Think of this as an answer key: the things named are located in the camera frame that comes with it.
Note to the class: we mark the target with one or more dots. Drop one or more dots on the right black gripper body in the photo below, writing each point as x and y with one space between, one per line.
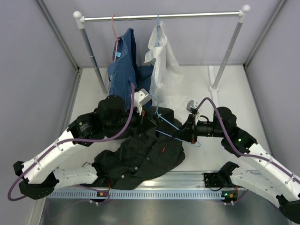
191 125

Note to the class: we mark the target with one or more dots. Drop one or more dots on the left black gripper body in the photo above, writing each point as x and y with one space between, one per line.
142 116

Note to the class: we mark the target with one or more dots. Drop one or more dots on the black pinstriped shirt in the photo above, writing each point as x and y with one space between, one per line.
142 157

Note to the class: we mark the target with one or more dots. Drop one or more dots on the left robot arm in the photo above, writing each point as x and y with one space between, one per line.
41 175

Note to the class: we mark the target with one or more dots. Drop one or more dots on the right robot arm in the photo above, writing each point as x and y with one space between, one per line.
256 170

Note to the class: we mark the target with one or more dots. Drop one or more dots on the white shirt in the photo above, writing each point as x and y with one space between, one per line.
167 77

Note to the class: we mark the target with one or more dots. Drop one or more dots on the blue checkered shirt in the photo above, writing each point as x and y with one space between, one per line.
124 71

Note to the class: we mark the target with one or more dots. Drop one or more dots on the light blue hanger with shirt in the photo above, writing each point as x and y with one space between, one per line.
158 42

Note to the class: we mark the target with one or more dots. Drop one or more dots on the white and silver clothes rack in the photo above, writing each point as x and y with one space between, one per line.
241 14

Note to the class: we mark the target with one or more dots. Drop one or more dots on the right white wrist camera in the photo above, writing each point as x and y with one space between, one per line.
191 107

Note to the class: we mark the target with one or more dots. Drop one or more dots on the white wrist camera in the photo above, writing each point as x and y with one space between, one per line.
191 107
141 97

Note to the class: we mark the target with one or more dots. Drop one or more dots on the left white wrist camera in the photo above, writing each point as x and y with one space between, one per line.
141 97

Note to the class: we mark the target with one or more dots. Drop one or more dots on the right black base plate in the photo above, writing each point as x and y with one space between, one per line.
217 180

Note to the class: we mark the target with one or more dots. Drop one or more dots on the perforated cable duct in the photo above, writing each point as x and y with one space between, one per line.
144 194

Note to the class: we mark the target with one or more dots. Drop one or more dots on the pink wire hanger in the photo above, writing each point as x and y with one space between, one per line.
114 30

